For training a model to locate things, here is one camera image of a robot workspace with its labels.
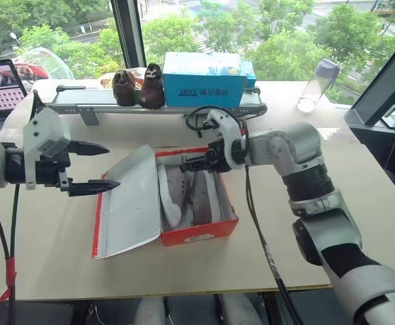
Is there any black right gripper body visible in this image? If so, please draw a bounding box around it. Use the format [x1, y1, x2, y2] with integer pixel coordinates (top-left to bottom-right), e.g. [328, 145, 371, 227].
[203, 137, 234, 174]

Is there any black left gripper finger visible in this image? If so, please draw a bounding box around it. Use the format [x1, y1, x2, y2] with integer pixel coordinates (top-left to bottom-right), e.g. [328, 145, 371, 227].
[68, 140, 110, 158]
[67, 179, 121, 198]

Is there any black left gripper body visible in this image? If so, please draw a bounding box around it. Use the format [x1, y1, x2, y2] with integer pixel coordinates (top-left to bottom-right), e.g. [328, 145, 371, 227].
[34, 148, 73, 197]

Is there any grey sneaker with white sole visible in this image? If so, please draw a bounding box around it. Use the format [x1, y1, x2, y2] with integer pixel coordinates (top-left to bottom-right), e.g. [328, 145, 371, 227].
[155, 161, 198, 228]
[183, 169, 219, 227]

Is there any orange shoebox with white lid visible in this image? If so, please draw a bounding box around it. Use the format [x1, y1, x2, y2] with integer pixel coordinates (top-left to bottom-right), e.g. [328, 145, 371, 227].
[91, 144, 241, 261]

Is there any large blue shoebox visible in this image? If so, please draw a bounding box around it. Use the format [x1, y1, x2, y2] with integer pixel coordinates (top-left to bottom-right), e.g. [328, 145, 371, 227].
[162, 51, 248, 110]

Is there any grey conveyor belt unit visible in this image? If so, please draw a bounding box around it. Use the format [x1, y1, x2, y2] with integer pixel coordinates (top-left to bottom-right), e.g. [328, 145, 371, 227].
[46, 84, 268, 127]

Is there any brown leather shoe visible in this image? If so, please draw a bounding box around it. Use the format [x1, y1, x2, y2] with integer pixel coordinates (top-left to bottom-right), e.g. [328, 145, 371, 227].
[111, 69, 138, 107]
[138, 63, 166, 110]

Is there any orange patterned bag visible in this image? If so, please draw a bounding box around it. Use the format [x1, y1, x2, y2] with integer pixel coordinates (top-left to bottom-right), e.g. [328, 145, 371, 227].
[98, 66, 148, 91]

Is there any small blue box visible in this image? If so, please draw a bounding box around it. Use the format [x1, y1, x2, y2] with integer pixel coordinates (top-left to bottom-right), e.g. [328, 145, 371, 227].
[241, 60, 257, 89]

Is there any clear plastic bag with contents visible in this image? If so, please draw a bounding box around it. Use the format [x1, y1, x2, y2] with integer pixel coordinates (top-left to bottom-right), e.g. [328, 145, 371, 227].
[12, 47, 75, 83]

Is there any clear bottle with purple cap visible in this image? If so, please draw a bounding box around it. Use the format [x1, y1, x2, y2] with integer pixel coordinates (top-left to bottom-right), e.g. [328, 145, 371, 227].
[296, 58, 341, 113]

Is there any white rounded shape under table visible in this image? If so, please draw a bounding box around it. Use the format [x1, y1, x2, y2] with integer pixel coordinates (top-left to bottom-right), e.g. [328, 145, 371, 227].
[133, 295, 168, 325]
[216, 292, 263, 325]

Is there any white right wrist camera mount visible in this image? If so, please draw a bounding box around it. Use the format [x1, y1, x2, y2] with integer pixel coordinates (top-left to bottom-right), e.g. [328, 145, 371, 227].
[206, 108, 249, 170]

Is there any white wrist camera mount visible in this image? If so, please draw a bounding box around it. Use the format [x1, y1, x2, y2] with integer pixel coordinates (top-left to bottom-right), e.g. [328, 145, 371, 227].
[22, 90, 72, 190]
[206, 108, 249, 170]

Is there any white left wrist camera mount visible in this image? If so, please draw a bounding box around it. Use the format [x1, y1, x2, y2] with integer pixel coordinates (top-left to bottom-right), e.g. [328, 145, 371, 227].
[22, 90, 72, 190]

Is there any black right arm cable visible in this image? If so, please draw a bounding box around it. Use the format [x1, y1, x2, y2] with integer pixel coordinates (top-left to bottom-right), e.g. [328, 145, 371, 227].
[186, 106, 305, 325]

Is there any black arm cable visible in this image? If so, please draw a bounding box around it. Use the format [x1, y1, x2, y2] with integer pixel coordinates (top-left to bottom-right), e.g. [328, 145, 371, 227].
[0, 184, 21, 325]
[186, 106, 305, 325]

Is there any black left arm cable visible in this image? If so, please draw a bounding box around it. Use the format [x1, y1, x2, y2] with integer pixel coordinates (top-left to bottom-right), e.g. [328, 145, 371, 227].
[0, 184, 21, 325]

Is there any red tape on cable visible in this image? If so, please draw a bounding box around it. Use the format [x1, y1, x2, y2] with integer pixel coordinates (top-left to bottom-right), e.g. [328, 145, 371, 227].
[0, 256, 18, 307]

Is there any black window frame post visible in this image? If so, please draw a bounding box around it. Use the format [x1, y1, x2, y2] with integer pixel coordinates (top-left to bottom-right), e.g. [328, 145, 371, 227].
[110, 0, 148, 74]

